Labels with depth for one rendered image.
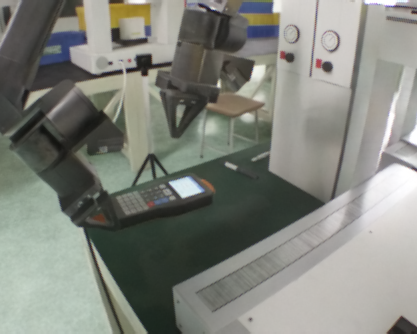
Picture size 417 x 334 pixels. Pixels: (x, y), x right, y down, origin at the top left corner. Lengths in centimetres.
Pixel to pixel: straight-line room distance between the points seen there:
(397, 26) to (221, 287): 50
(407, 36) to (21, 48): 58
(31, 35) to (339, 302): 54
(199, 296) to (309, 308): 15
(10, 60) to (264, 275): 45
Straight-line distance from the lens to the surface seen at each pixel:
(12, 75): 47
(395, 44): 62
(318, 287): 49
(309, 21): 78
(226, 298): 46
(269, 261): 51
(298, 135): 84
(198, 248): 68
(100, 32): 220
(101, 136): 47
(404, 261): 58
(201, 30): 49
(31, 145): 46
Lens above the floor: 121
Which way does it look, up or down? 29 degrees down
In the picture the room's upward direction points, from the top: straight up
